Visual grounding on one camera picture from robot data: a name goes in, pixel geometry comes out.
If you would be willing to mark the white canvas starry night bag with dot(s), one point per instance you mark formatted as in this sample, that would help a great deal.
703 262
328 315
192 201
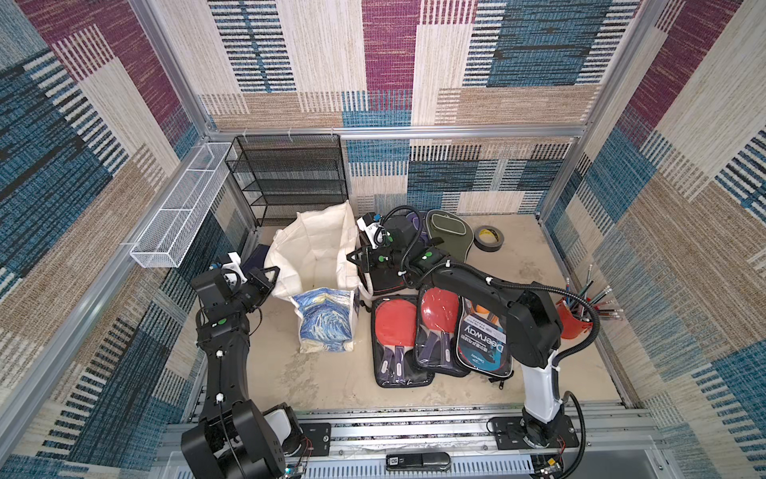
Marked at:
316 278

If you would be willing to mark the black tape roll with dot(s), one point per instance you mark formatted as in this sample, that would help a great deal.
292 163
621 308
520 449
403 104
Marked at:
488 239

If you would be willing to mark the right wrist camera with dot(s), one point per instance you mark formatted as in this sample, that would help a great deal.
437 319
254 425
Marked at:
368 226

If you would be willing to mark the dark blue book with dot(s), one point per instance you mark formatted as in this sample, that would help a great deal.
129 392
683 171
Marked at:
256 260

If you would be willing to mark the black wire mesh shelf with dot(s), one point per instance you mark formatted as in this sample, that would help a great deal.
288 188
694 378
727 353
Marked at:
281 176

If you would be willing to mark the olive green paddle case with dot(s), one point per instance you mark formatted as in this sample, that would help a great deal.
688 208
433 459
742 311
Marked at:
455 234

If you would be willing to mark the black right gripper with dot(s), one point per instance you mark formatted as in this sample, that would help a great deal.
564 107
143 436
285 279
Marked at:
368 257

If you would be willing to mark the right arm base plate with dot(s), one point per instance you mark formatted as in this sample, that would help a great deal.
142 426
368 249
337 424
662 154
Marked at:
526 432

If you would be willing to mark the red pencil cup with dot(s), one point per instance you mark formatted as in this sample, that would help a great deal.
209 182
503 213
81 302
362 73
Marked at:
573 327

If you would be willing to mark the aluminium front rail frame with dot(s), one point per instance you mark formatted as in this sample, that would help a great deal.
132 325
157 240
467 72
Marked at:
621 442

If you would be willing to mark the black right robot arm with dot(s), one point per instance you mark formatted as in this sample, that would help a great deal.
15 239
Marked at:
529 317

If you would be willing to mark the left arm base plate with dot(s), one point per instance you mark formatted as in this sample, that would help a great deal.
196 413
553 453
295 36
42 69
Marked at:
315 439

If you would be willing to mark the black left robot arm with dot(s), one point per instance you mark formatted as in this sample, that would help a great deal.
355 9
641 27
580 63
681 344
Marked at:
232 438

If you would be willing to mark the white wire mesh basket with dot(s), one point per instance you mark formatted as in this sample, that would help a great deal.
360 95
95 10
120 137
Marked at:
172 230

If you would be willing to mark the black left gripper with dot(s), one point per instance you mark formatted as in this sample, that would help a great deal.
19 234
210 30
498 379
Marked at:
255 277

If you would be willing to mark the black handheld scanner device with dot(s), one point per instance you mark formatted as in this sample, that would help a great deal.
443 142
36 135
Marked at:
418 462

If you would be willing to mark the black red paddle case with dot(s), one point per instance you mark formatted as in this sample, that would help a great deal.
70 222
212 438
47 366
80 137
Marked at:
386 282

